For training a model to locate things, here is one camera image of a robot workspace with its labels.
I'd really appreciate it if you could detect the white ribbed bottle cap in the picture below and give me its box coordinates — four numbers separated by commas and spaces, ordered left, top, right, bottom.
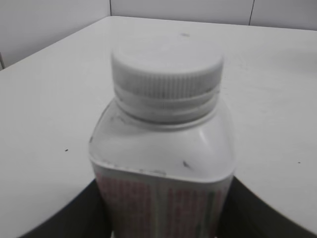
111, 44, 224, 100

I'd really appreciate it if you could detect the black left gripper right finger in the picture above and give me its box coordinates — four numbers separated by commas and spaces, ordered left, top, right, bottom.
216, 178, 316, 238

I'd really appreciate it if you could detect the white square plastic bottle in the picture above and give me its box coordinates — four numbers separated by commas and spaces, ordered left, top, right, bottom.
89, 91, 236, 238

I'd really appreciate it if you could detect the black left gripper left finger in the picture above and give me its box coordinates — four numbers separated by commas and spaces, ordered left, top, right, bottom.
22, 180, 112, 238

